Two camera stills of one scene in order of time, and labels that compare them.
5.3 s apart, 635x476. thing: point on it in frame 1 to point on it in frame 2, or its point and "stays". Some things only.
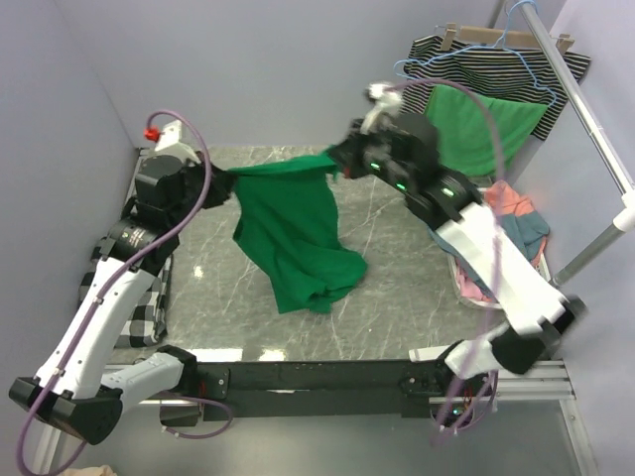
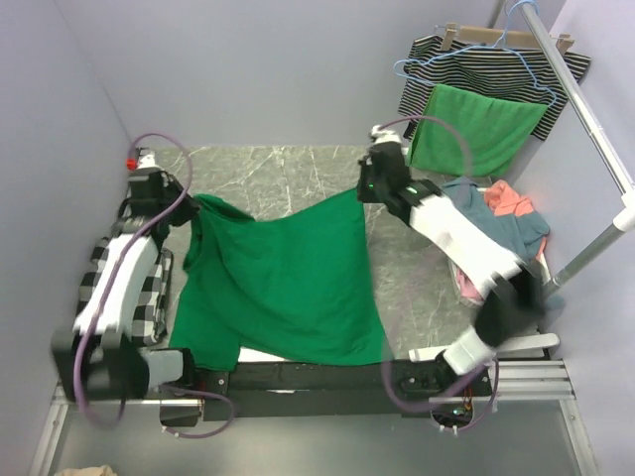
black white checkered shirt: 149,325 stays
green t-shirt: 286,217 to 296,288
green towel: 462,136 stays
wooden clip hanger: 486,36 stays
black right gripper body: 367,157 to 370,189
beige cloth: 103,470 stays
